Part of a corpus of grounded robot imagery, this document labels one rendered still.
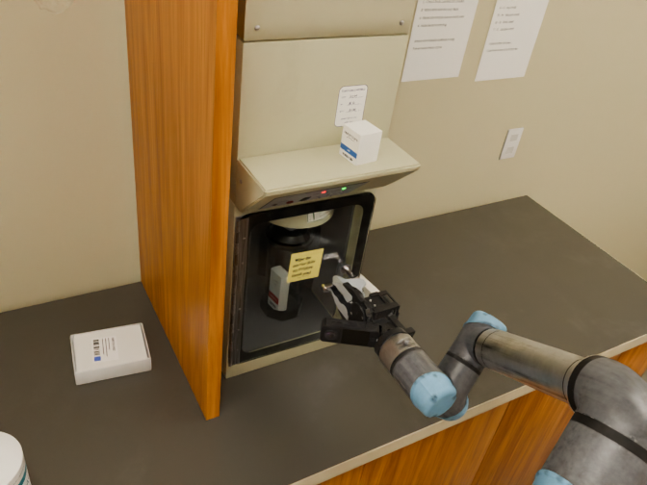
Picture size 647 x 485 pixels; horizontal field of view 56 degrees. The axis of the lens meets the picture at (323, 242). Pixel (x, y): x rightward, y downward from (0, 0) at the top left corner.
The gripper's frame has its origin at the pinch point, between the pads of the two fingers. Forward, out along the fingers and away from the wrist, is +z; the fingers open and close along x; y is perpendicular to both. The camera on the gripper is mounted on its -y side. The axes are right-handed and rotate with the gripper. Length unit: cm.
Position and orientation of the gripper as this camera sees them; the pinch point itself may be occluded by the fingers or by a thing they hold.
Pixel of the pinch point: (332, 285)
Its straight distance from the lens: 130.7
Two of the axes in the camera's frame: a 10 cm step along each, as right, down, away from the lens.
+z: -4.8, -5.6, 6.7
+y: 8.7, -2.0, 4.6
